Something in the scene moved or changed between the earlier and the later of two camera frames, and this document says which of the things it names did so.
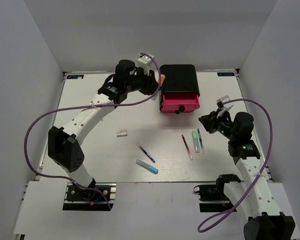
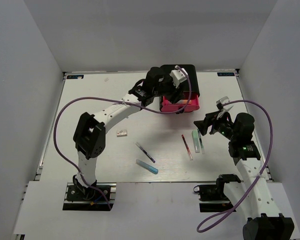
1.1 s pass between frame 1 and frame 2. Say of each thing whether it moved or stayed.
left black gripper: moved
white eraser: stayed
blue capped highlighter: stayed
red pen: stayed
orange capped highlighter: moved
